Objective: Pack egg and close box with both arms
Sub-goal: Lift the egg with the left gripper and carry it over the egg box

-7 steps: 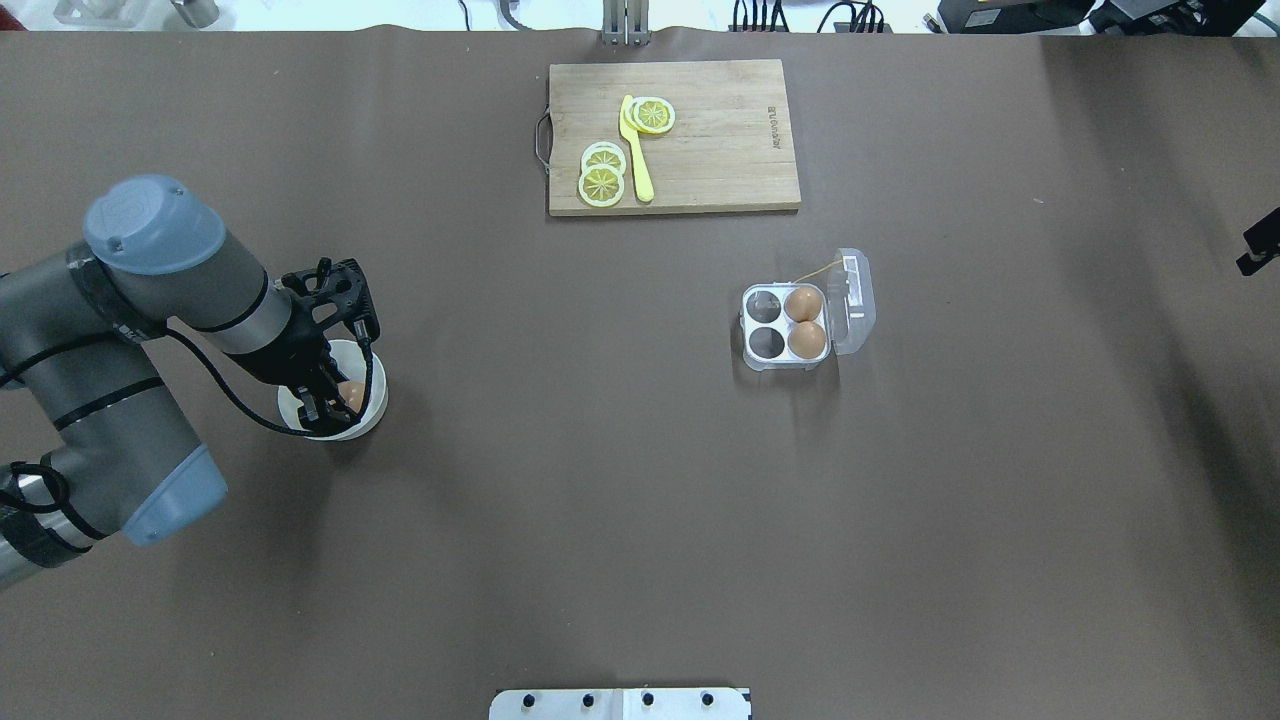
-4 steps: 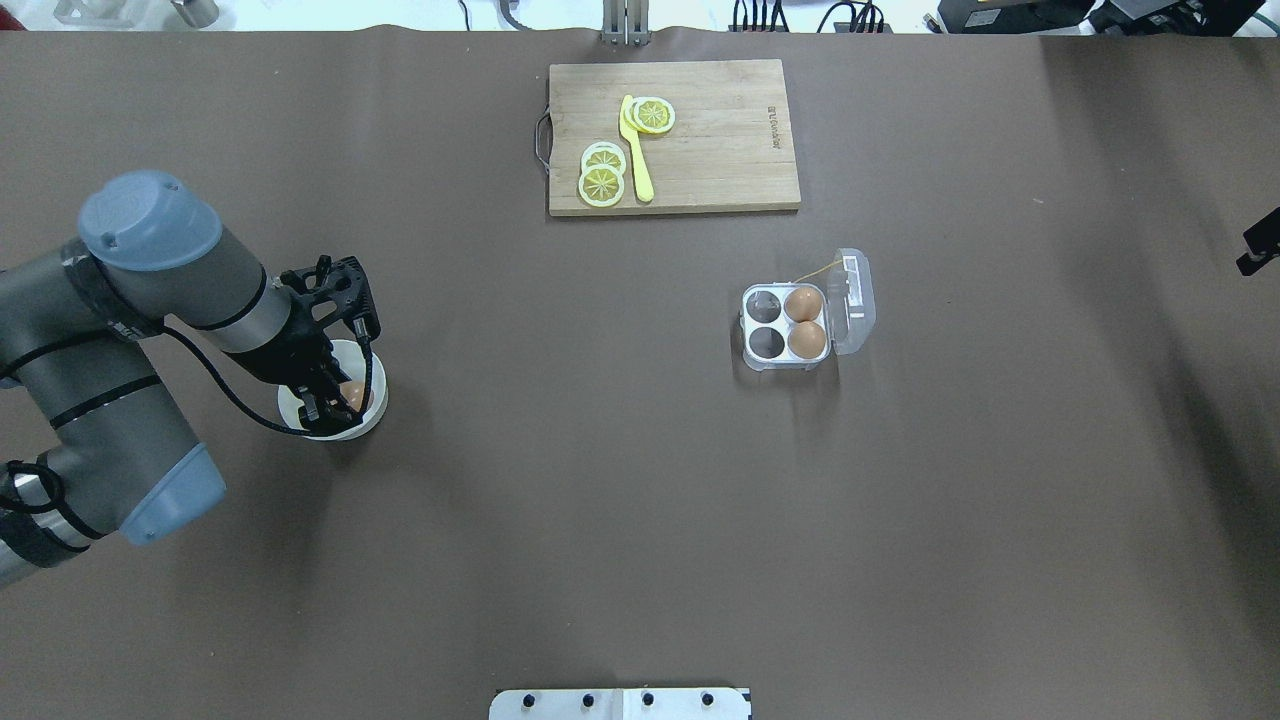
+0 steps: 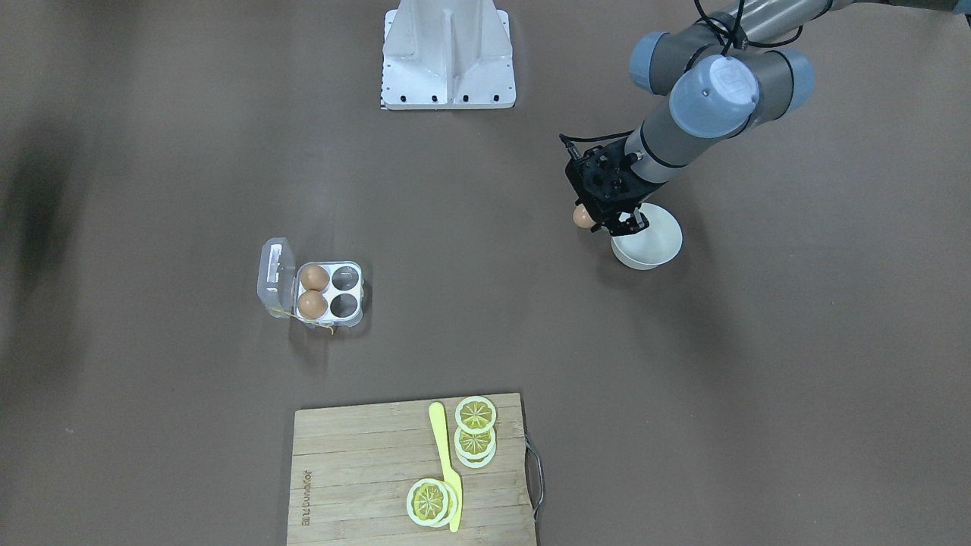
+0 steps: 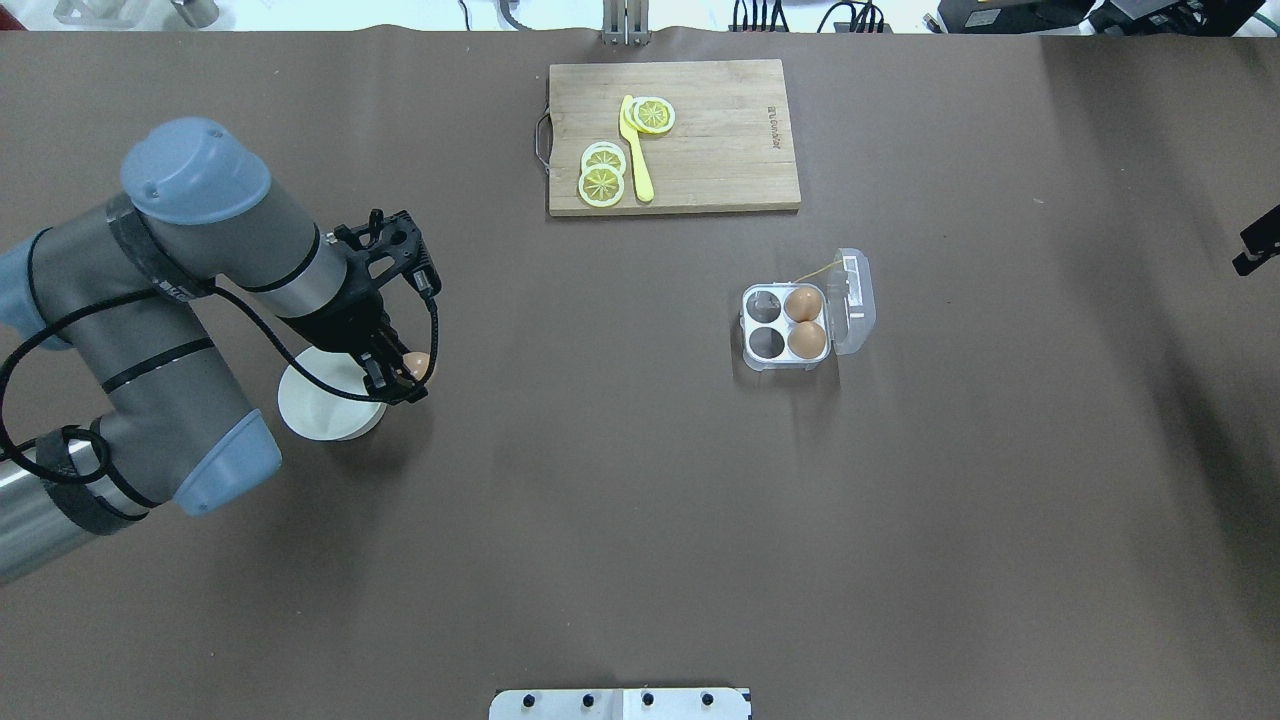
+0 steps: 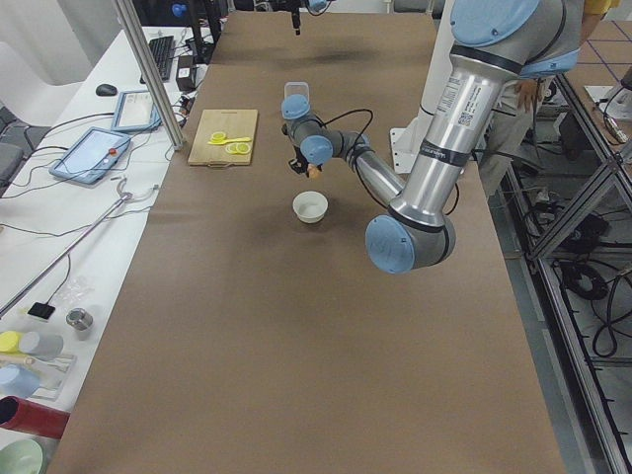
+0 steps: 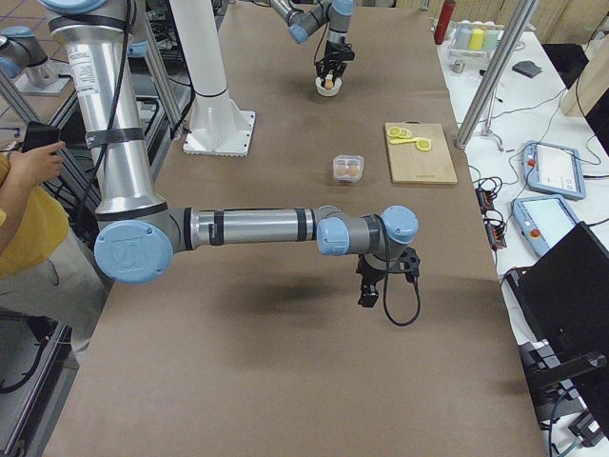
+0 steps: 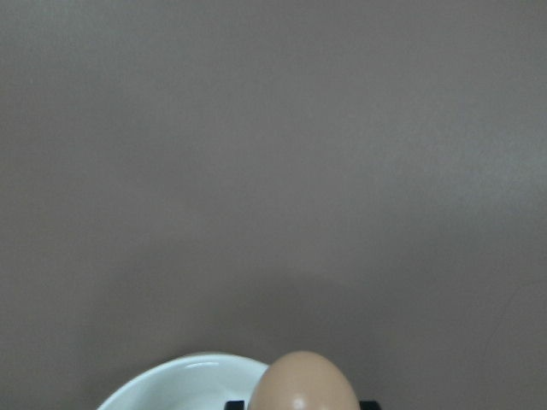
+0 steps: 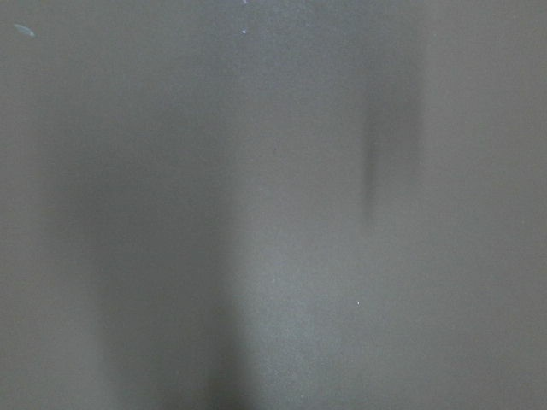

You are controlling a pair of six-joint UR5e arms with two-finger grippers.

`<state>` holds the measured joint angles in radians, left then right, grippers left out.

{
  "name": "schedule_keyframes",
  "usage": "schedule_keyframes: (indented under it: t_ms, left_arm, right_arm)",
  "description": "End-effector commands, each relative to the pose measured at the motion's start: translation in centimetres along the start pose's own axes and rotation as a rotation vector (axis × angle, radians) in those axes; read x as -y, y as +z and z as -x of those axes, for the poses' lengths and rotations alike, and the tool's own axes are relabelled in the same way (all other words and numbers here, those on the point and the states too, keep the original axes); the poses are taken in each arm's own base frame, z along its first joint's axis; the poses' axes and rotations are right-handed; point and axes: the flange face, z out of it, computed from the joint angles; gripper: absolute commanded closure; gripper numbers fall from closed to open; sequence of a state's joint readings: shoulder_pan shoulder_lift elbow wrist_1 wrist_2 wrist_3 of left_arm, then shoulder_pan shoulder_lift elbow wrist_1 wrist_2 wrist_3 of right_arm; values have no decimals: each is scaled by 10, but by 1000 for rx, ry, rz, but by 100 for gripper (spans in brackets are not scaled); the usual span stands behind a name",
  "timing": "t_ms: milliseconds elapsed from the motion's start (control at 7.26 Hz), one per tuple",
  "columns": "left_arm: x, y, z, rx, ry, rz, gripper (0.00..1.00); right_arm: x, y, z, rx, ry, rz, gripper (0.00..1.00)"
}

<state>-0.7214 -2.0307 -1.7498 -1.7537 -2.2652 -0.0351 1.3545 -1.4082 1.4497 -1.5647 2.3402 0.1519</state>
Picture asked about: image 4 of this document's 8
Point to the clear plastic egg box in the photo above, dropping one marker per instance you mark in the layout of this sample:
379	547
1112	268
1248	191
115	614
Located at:
849	316

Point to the yellow plastic knife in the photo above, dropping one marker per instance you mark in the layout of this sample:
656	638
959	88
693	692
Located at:
643	186

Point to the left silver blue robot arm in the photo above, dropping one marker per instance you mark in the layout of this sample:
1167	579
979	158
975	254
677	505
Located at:
199	215

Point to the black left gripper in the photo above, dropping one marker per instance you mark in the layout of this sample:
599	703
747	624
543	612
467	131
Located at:
342	322

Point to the white bowl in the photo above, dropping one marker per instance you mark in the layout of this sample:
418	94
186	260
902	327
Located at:
312	413

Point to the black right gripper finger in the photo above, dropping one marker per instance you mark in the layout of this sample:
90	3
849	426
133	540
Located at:
1260	243

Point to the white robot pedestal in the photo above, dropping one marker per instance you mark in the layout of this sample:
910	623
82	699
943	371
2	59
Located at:
623	703

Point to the brown egg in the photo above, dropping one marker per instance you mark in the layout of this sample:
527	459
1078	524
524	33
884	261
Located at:
804	303
416	364
808	340

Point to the wooden cutting board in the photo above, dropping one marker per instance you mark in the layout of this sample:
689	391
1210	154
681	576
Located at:
732	148

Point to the metal cylinder cup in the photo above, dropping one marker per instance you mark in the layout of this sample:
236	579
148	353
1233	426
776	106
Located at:
197	14

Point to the aluminium frame post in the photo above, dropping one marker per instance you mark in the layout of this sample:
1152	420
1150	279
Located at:
626	23

